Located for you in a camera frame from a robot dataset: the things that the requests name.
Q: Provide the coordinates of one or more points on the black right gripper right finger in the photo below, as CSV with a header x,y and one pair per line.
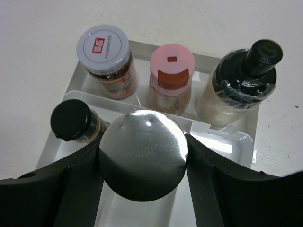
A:
x,y
226,194

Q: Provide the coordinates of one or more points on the white divided organizer tray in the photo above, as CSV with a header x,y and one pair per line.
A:
x,y
176,208

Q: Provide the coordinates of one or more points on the blue label bottle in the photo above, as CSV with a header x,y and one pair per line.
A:
x,y
143,155

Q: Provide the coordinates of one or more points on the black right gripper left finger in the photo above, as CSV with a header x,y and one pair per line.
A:
x,y
65,193

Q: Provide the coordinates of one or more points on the orange label silver cap jar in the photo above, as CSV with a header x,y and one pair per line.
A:
x,y
105,53

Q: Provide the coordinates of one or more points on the grinder jar white contents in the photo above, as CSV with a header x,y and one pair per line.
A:
x,y
241,81

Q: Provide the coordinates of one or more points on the dark spice bottle black cap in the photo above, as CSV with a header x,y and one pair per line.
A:
x,y
73,120

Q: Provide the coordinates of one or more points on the pink cap spice jar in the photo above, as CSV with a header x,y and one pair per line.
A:
x,y
171,67

